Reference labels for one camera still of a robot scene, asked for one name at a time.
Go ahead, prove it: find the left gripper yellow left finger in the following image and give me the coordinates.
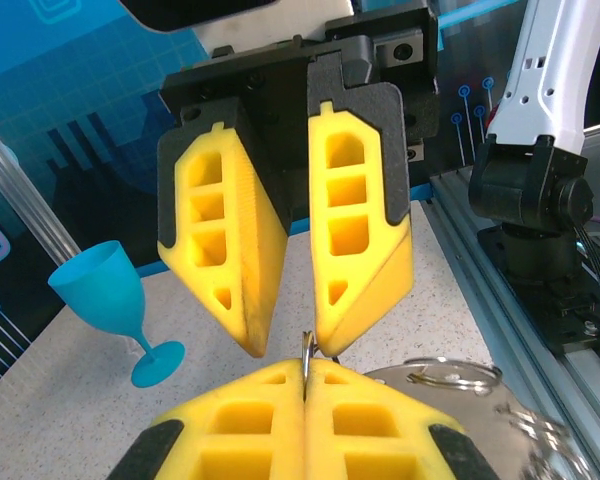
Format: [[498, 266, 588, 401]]
[[112, 357, 306, 480]]

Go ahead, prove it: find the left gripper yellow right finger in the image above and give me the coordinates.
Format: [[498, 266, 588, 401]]
[[304, 358, 501, 480]]

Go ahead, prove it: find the metal keyring plate with rings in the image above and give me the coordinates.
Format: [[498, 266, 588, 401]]
[[299, 329, 589, 480]]

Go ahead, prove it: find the teal plastic goblet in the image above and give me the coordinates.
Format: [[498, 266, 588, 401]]
[[48, 239, 186, 389]]

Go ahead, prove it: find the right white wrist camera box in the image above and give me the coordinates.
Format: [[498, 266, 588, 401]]
[[119, 0, 355, 51]]

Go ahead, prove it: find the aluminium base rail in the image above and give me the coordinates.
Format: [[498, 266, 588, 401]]
[[419, 164, 600, 480]]

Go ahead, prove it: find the aluminium frame post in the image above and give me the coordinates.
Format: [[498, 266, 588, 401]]
[[0, 114, 81, 266]]

